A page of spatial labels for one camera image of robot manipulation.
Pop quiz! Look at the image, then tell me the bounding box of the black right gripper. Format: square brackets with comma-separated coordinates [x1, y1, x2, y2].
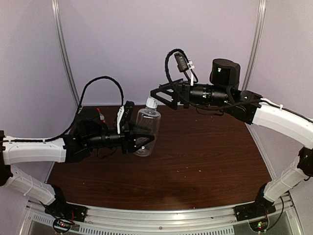
[150, 78, 230, 110]

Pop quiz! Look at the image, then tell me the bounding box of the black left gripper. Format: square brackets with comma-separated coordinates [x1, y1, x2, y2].
[85, 120, 154, 154]

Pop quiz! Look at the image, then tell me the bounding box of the clear plastic bottle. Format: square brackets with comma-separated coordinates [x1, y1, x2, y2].
[135, 105, 161, 157]

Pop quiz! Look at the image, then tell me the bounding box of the red-label cola bottle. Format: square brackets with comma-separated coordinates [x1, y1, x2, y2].
[97, 108, 106, 124]

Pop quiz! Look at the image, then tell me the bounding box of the white bottle cap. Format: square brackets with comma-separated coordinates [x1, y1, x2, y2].
[146, 97, 158, 109]

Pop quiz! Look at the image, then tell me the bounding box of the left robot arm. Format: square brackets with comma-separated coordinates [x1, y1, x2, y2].
[0, 106, 155, 217]

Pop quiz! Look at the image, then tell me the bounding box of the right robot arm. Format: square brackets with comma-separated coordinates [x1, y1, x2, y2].
[150, 58, 313, 216]

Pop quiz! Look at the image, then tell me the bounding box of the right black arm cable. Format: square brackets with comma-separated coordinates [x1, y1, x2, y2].
[164, 48, 262, 115]

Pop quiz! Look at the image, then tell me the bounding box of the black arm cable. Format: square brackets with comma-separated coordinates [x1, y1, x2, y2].
[0, 76, 125, 145]
[164, 48, 262, 115]

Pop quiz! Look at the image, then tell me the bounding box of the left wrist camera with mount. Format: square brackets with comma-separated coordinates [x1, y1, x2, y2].
[116, 101, 134, 134]

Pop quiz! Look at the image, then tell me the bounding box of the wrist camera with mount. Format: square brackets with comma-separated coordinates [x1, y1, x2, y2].
[174, 52, 199, 86]
[116, 101, 134, 134]

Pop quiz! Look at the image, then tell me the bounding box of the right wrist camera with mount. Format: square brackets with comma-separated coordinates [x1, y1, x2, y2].
[174, 52, 199, 86]

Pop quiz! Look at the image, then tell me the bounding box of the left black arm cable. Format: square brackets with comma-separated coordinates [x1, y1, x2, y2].
[0, 76, 125, 145]

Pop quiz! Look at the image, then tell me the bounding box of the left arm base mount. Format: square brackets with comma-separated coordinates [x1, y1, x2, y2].
[42, 185, 88, 234]

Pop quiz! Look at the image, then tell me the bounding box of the front aluminium rail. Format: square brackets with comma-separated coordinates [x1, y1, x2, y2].
[24, 193, 301, 235]

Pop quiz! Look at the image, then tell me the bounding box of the right aluminium frame post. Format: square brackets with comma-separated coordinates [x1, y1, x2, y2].
[242, 0, 267, 90]

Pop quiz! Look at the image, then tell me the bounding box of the aluminium frame post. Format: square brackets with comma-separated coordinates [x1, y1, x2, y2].
[242, 0, 267, 90]
[51, 0, 79, 106]

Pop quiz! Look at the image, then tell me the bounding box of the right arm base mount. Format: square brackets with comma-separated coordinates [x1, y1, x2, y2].
[234, 185, 276, 232]

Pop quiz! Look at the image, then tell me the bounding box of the left aluminium frame post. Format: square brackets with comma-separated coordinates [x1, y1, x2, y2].
[51, 0, 79, 106]

